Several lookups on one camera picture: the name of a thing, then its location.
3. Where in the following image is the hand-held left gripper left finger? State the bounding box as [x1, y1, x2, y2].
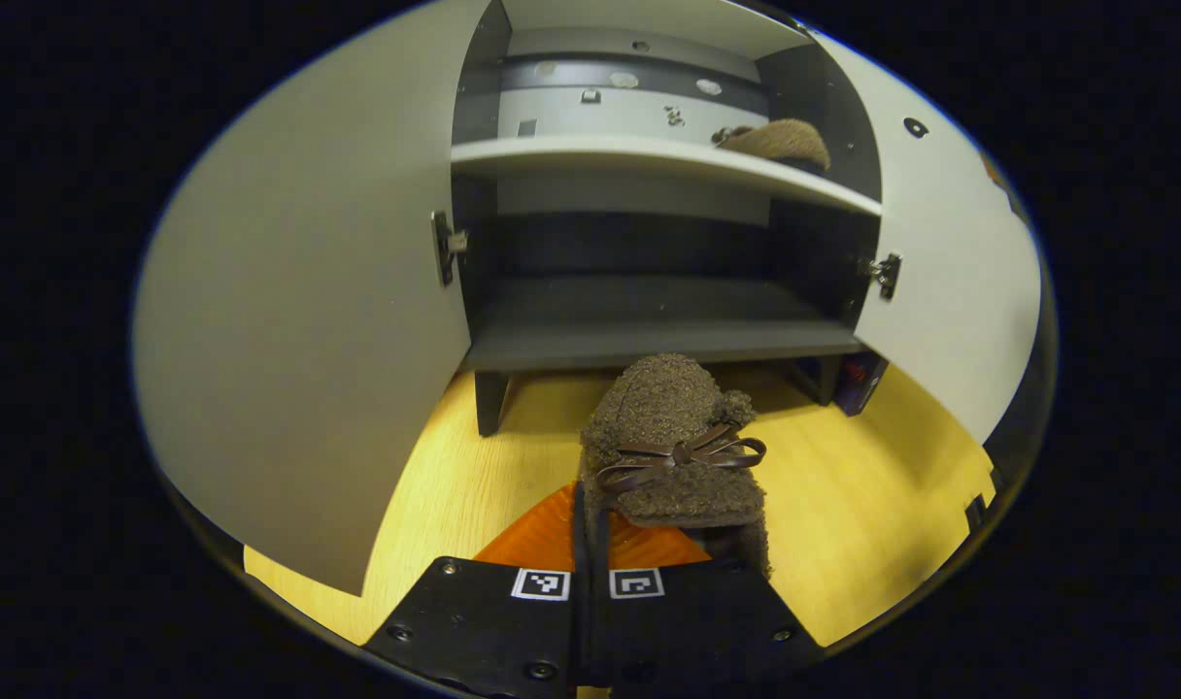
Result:
[362, 481, 584, 699]

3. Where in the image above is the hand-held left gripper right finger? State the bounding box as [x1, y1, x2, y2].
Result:
[586, 510, 825, 699]

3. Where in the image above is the brown fuzzy shoe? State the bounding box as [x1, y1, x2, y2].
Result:
[712, 118, 832, 173]
[579, 352, 774, 579]

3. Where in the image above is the white and grey shoe cabinet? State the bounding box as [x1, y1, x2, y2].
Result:
[132, 0, 1043, 598]

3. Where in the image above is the white cabinet door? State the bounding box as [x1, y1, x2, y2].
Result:
[132, 0, 494, 598]
[809, 29, 1043, 446]

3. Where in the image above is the metal door hinge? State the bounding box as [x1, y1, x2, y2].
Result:
[860, 252, 904, 300]
[433, 209, 470, 287]

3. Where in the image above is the white cabinet shelf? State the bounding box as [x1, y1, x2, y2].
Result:
[450, 134, 885, 216]

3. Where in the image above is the blue printed box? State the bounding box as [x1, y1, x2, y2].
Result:
[833, 351, 891, 416]

